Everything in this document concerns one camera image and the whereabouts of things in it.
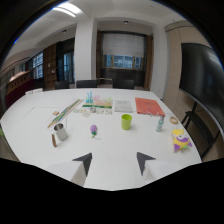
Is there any wooden stick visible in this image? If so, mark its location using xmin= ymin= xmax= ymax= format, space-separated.
xmin=50 ymin=133 xmax=58 ymax=148

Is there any window blind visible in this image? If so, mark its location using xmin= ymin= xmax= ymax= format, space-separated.
xmin=101 ymin=32 xmax=146 ymax=59

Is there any black chair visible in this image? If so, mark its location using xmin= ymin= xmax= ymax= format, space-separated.
xmin=54 ymin=81 xmax=71 ymax=90
xmin=112 ymin=78 xmax=136 ymax=90
xmin=75 ymin=79 xmax=99 ymax=89

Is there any colourful picture book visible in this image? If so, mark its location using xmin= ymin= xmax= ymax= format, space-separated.
xmin=81 ymin=91 xmax=114 ymax=110

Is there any orange folder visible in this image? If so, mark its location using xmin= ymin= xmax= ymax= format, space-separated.
xmin=134 ymin=96 xmax=166 ymax=117

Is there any large black screen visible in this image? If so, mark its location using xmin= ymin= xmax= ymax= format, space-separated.
xmin=178 ymin=42 xmax=224 ymax=141

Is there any wooden counter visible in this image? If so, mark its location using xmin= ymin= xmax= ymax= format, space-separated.
xmin=4 ymin=70 xmax=36 ymax=110

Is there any tape roll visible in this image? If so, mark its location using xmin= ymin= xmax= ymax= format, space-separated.
xmin=168 ymin=116 xmax=179 ymax=126

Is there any long striped board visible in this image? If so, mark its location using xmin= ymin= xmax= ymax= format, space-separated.
xmin=47 ymin=98 xmax=85 ymax=129

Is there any metal cup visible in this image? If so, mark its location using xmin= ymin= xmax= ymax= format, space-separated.
xmin=53 ymin=123 xmax=69 ymax=142

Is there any green plastic cup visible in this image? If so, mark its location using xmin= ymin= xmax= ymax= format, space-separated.
xmin=120 ymin=113 xmax=133 ymax=131

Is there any white booklet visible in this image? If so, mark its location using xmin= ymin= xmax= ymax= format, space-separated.
xmin=113 ymin=99 xmax=134 ymax=114

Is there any small patterned bottle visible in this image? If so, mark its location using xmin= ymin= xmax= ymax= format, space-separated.
xmin=155 ymin=115 xmax=166 ymax=133

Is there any yellow purple plush toy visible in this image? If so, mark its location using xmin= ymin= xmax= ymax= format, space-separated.
xmin=171 ymin=128 xmax=193 ymax=154

